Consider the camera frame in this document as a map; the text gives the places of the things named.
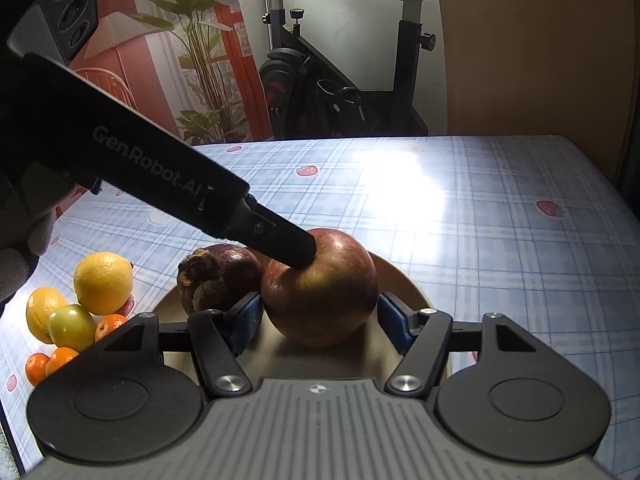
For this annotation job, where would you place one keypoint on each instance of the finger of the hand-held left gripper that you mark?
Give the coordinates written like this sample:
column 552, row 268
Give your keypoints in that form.
column 280, row 242

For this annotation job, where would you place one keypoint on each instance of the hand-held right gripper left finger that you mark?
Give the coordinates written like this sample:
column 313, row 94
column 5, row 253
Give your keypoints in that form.
column 245, row 322

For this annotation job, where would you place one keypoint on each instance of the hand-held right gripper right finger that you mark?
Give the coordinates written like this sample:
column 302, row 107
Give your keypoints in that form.
column 395, row 322

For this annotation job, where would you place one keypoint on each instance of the red apple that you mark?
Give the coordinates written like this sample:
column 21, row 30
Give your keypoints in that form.
column 325, row 300

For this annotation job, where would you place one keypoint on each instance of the beige plate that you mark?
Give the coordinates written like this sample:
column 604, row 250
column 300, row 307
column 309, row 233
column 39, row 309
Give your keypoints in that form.
column 320, row 360

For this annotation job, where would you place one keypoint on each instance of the large yellow lemon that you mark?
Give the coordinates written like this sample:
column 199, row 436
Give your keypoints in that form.
column 102, row 285

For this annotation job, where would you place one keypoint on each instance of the green jujube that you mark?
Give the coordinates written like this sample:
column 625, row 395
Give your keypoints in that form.
column 72, row 327

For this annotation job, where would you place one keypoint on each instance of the small yellow lemon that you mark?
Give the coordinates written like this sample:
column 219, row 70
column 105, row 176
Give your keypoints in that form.
column 42, row 312

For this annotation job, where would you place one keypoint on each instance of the person's left hand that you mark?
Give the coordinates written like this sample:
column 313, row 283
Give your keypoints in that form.
column 22, row 220

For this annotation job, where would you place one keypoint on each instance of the dark purple mangosteen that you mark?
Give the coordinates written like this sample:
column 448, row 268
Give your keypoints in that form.
column 235, row 270

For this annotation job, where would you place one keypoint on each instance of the blue plaid tablecloth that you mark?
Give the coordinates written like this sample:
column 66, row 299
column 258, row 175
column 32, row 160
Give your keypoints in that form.
column 450, row 235

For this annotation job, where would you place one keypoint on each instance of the green potted plant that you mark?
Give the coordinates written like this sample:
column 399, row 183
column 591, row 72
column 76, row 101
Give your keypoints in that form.
column 200, row 60

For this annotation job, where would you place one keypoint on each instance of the orange tangerine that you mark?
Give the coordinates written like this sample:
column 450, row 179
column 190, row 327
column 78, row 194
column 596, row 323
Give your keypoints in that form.
column 36, row 367
column 111, row 326
column 62, row 360

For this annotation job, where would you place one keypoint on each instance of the black exercise bike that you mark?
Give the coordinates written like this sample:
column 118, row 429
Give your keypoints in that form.
column 285, row 75

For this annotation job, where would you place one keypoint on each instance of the dark blue curtain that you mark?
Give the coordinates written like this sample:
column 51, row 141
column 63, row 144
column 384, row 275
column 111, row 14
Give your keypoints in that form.
column 631, row 175

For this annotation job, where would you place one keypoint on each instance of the brown wooden board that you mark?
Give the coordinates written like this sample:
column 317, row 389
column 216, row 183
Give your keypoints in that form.
column 525, row 60

